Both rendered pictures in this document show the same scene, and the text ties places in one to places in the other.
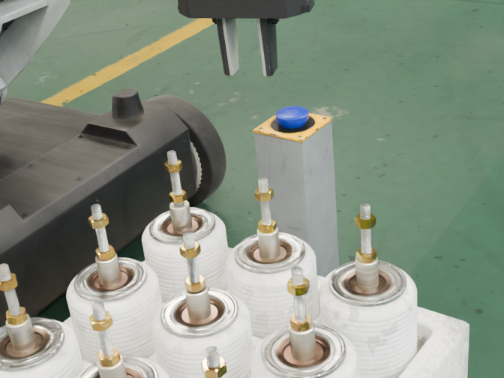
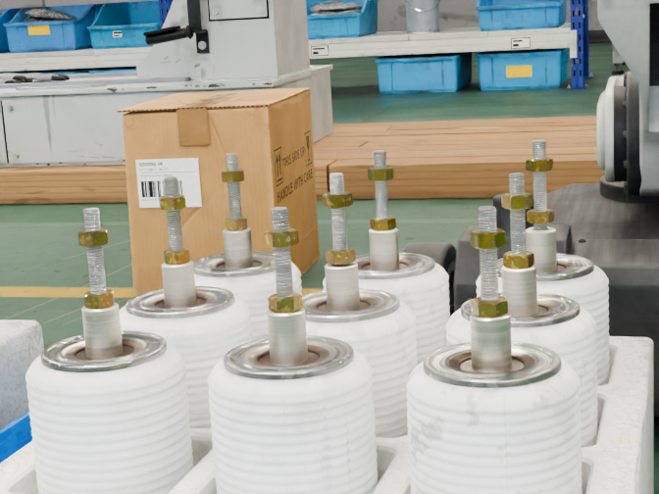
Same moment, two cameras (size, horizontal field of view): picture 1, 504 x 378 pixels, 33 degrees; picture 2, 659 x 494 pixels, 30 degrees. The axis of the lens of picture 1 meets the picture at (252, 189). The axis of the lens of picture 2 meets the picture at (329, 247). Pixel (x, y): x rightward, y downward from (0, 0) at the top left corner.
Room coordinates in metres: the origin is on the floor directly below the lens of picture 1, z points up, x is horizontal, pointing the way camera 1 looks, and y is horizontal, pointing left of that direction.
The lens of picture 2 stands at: (0.37, -0.68, 0.46)
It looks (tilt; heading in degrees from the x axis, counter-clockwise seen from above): 12 degrees down; 69
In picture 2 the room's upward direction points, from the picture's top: 3 degrees counter-clockwise
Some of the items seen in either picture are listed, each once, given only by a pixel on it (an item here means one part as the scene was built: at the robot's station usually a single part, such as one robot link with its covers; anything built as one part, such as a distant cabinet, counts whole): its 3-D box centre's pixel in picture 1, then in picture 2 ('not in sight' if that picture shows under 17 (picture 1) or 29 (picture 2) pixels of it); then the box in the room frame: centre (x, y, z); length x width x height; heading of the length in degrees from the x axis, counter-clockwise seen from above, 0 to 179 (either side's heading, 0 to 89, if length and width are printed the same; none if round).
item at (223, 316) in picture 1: (199, 313); (343, 306); (0.66, 0.06, 0.25); 0.08 x 0.08 x 0.01
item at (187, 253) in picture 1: (190, 249); (337, 199); (0.66, 0.06, 0.32); 0.02 x 0.02 x 0.01; 8
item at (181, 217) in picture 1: (181, 216); (540, 251); (0.83, 0.08, 0.26); 0.02 x 0.02 x 0.03
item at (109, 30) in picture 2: not in sight; (143, 23); (1.77, 5.24, 0.36); 0.50 x 0.38 x 0.21; 53
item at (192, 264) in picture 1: (193, 268); (339, 229); (0.66, 0.06, 0.30); 0.01 x 0.01 x 0.08
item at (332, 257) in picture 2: (195, 283); (340, 256); (0.66, 0.06, 0.29); 0.02 x 0.02 x 0.01; 8
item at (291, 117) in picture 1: (292, 119); not in sight; (0.94, -0.06, 0.32); 0.04 x 0.04 x 0.02
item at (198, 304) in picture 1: (198, 301); (342, 287); (0.66, 0.06, 0.26); 0.02 x 0.02 x 0.03
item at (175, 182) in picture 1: (175, 182); (539, 192); (0.83, 0.08, 0.31); 0.01 x 0.01 x 0.08
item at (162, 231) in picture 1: (182, 226); (541, 269); (0.83, 0.08, 0.25); 0.08 x 0.08 x 0.01
